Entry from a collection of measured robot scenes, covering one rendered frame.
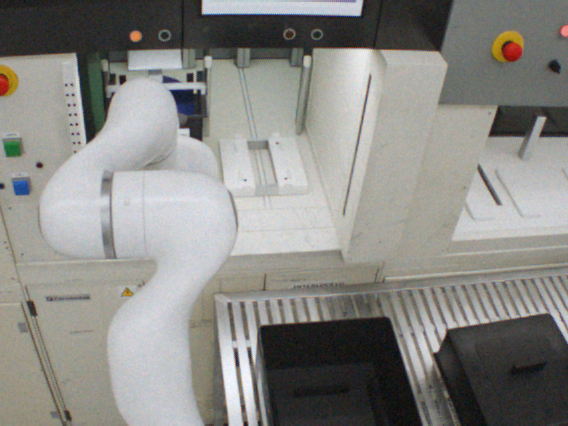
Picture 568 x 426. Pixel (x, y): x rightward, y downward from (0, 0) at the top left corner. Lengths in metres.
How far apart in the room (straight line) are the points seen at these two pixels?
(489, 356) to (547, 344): 0.16
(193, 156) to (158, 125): 0.30
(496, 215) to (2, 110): 1.24
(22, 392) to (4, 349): 0.22
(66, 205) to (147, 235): 0.09
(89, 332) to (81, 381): 0.24
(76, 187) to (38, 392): 1.31
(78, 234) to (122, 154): 0.12
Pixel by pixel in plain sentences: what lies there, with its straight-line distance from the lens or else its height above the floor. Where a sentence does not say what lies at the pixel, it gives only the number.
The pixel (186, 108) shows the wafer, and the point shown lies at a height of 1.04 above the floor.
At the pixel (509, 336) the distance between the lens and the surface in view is 1.50.
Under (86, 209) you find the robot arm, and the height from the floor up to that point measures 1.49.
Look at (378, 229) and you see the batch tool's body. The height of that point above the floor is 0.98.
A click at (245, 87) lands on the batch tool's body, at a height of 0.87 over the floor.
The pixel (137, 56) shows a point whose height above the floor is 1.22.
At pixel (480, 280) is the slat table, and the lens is 1.74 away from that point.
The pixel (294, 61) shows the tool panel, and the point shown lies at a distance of 2.19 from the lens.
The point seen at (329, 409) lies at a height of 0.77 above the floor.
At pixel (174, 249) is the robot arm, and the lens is 0.71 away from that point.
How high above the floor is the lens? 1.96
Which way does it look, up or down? 43 degrees down
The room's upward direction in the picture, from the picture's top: 7 degrees clockwise
